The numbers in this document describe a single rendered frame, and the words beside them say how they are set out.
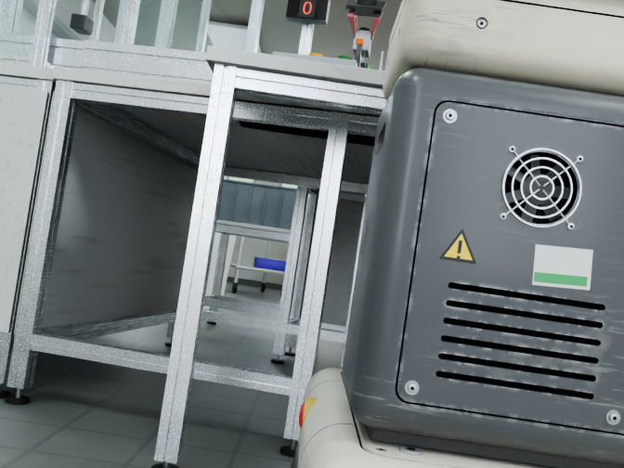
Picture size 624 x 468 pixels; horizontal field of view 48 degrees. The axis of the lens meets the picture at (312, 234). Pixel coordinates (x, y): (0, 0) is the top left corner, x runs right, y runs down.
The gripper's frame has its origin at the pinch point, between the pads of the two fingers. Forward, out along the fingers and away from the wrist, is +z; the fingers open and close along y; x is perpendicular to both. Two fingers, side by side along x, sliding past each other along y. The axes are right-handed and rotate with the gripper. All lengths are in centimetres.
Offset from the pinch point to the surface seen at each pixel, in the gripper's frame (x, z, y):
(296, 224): -62, 107, 31
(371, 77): 59, -11, -9
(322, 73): 61, -11, 0
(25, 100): 40, 12, 82
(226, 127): 69, -1, 18
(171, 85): 37, 5, 43
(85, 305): 42, 77, 74
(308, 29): -13.2, 3.7, 18.3
